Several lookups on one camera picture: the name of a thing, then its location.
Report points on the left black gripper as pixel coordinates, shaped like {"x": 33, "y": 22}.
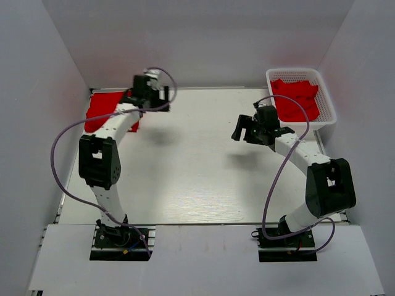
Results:
{"x": 160, "y": 105}

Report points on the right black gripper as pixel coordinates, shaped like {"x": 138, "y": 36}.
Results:
{"x": 243, "y": 122}

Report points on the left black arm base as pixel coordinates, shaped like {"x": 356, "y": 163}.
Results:
{"x": 127, "y": 246}

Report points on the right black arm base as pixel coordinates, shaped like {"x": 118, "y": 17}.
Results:
{"x": 299, "y": 248}

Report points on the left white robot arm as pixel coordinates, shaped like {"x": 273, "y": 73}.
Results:
{"x": 99, "y": 162}

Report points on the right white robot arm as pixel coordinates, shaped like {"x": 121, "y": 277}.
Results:
{"x": 329, "y": 183}

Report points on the folded red t shirt stack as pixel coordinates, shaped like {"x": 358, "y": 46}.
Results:
{"x": 101, "y": 103}

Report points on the red t shirts in basket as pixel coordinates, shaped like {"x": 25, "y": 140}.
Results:
{"x": 303, "y": 93}

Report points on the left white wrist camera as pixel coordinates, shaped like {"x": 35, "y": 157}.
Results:
{"x": 154, "y": 76}

